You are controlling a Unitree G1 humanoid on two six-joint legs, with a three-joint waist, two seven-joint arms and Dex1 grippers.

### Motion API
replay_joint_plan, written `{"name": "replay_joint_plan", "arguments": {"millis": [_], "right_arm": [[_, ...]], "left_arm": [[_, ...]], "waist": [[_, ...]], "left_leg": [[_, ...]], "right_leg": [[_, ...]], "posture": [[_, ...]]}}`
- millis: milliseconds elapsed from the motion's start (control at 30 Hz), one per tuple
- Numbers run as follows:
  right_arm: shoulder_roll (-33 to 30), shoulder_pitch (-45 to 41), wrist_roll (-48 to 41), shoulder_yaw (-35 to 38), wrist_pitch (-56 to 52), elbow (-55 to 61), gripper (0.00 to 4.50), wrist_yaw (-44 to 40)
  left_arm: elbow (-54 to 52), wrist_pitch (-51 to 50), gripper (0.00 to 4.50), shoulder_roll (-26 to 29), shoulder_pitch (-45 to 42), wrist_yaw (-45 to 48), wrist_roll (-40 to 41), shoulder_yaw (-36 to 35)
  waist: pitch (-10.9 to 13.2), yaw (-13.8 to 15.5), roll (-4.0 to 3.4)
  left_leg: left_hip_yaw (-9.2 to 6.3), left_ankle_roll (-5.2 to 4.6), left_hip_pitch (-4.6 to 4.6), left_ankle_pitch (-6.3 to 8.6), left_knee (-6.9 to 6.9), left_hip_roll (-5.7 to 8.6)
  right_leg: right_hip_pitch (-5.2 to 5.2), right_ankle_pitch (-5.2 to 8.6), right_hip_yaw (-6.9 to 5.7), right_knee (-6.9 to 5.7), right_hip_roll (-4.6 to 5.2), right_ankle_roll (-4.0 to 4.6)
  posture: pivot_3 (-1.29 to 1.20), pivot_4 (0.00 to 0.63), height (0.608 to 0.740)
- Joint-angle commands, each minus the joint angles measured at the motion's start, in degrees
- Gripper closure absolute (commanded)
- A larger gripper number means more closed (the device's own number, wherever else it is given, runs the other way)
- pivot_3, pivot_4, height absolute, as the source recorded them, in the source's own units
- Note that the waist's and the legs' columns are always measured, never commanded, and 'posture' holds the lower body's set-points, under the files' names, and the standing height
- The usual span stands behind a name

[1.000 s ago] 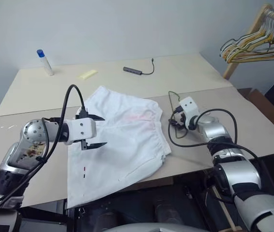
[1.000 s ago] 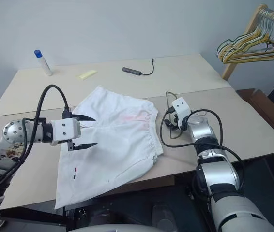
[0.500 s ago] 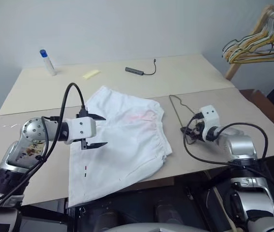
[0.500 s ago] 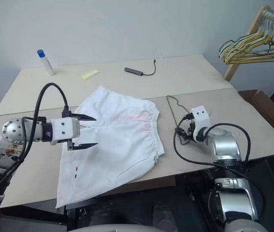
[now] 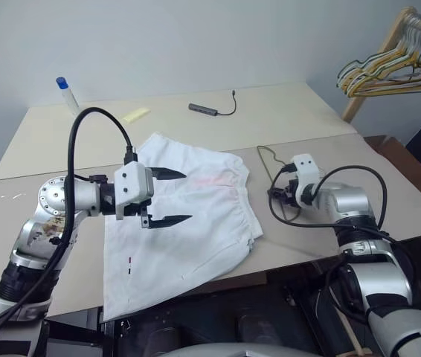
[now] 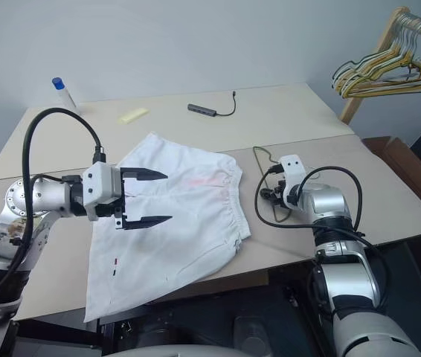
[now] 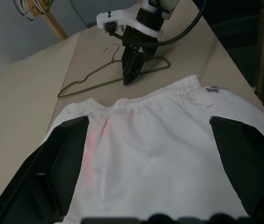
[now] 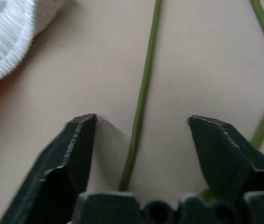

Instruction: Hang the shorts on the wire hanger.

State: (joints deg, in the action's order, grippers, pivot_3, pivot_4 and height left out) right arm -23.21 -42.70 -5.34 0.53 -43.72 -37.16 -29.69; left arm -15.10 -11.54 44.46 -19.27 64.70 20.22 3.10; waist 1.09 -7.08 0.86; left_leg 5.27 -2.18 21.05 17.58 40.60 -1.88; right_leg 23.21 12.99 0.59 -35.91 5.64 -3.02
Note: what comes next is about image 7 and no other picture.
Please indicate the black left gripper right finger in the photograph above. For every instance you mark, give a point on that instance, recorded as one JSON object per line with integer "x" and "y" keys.
{"x": 255, "y": 168}

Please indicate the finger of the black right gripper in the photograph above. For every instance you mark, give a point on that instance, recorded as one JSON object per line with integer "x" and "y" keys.
{"x": 147, "y": 58}
{"x": 130, "y": 67}

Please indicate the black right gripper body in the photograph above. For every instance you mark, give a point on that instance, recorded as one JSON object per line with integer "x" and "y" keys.
{"x": 138, "y": 37}

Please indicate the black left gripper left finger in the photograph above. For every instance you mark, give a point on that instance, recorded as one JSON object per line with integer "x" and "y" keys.
{"x": 52, "y": 177}

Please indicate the white shorts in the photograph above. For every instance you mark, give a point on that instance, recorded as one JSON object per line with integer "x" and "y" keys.
{"x": 150, "y": 154}

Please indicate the yellow plastic hanger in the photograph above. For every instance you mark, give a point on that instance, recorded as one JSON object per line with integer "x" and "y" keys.
{"x": 43, "y": 4}

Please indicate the white plastic hanger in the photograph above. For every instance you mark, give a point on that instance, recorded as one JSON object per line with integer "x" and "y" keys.
{"x": 25, "y": 7}

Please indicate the wooden rack pole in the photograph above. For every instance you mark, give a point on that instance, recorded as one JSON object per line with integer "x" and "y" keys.
{"x": 55, "y": 24}

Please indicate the tall wooden post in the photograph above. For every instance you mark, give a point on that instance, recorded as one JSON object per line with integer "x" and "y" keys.
{"x": 263, "y": 46}

